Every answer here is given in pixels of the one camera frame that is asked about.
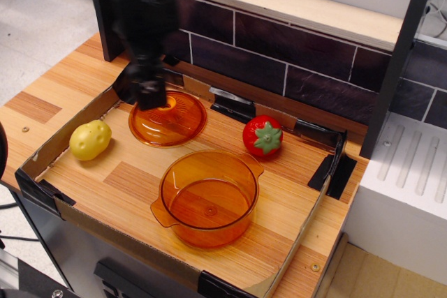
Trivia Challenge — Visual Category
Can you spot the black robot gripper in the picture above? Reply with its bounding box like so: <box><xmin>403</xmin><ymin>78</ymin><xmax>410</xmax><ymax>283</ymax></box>
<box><xmin>110</xmin><ymin>0</ymin><xmax>178</xmax><ymax>110</ymax></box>

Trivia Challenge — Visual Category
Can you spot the yellow plastic potato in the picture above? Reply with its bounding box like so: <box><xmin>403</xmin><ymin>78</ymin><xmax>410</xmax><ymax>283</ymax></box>
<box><xmin>69</xmin><ymin>120</ymin><xmax>112</xmax><ymax>161</ymax></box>

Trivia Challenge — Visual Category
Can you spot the cardboard fence with black tape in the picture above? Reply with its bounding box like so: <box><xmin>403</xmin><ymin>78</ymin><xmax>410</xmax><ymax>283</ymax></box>
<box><xmin>4</xmin><ymin>59</ymin><xmax>364</xmax><ymax>297</ymax></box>

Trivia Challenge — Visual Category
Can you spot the orange transparent pot lid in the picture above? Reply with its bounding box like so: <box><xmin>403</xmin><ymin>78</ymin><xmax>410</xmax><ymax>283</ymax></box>
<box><xmin>129</xmin><ymin>91</ymin><xmax>207</xmax><ymax>147</ymax></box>

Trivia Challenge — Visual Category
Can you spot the orange transparent pot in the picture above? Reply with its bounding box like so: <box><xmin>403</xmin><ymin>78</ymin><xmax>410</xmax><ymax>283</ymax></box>
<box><xmin>151</xmin><ymin>150</ymin><xmax>264</xmax><ymax>248</ymax></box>

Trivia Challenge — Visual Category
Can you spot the red plastic strawberry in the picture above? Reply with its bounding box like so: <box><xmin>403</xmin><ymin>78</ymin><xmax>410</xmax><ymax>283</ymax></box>
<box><xmin>242</xmin><ymin>115</ymin><xmax>284</xmax><ymax>157</ymax></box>

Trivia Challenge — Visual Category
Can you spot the black toy oven front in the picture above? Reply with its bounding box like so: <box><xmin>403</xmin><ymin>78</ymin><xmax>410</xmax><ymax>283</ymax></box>
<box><xmin>94</xmin><ymin>259</ymin><xmax>170</xmax><ymax>297</ymax></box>

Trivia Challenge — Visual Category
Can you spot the toy kitchen shelf backsplash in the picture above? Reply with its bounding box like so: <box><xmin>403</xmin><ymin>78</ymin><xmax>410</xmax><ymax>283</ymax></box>
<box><xmin>86</xmin><ymin>0</ymin><xmax>447</xmax><ymax>159</ymax></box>

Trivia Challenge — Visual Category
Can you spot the white toy sink drainer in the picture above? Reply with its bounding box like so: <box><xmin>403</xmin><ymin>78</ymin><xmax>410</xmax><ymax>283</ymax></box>
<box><xmin>344</xmin><ymin>114</ymin><xmax>446</xmax><ymax>284</ymax></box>

